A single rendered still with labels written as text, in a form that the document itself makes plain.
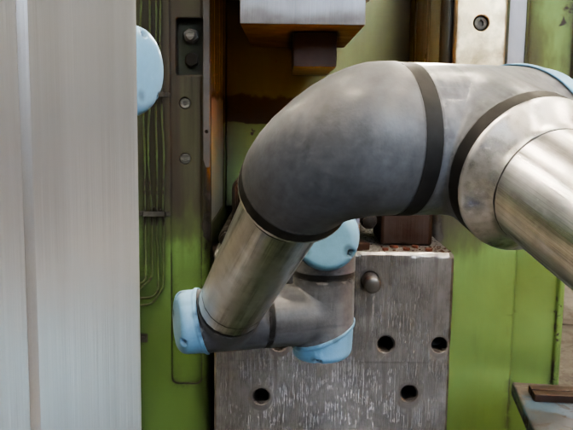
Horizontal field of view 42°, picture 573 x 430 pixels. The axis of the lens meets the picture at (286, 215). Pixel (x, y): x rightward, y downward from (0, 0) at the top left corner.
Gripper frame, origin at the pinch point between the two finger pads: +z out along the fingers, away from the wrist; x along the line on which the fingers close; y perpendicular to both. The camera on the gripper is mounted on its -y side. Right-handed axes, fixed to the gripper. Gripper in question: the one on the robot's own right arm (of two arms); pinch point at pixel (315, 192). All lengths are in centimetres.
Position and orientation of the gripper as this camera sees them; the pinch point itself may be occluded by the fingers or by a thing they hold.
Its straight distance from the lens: 120.5
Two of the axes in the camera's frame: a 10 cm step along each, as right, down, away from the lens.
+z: 0.0, -1.2, 9.9
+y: -0.1, 9.9, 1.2
